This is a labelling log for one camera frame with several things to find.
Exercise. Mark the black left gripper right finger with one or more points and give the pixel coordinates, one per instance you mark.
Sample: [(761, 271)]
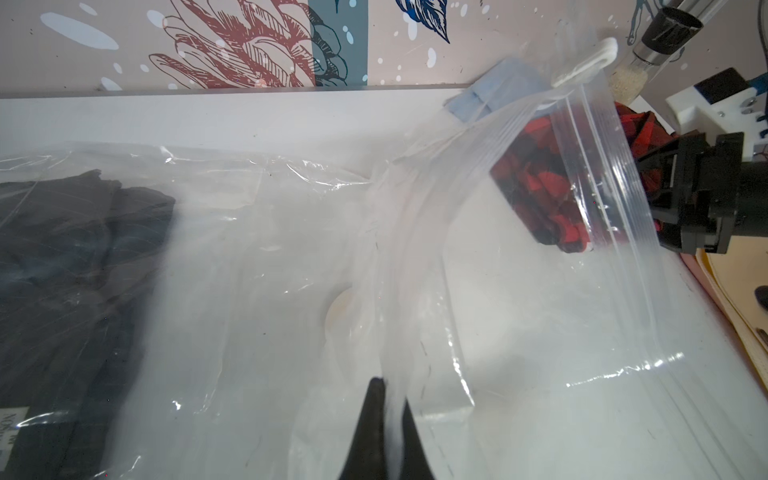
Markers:
[(415, 465)]

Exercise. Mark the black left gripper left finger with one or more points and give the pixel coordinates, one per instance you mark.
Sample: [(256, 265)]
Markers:
[(366, 458)]

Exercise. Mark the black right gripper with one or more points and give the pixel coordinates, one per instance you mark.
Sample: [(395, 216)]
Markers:
[(701, 195)]

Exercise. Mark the red black plaid shirt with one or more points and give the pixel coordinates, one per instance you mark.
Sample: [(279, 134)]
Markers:
[(532, 177)]

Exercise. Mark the clear plastic vacuum bag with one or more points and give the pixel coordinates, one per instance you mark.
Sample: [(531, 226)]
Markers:
[(518, 360)]

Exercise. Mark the grey pinstriped shirt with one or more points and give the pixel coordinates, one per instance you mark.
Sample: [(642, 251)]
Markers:
[(79, 257)]

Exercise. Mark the beige folded cloth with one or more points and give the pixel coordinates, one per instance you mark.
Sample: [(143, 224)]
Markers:
[(742, 273)]

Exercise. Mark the light blue folded cloth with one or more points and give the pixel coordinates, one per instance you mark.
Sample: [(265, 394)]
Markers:
[(510, 85)]

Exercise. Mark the pink tray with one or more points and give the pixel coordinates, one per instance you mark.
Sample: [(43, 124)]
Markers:
[(751, 345)]

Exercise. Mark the pepper grinder black cap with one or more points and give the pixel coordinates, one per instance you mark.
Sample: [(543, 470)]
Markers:
[(669, 31)]

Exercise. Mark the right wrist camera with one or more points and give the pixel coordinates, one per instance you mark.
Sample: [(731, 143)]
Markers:
[(722, 104)]

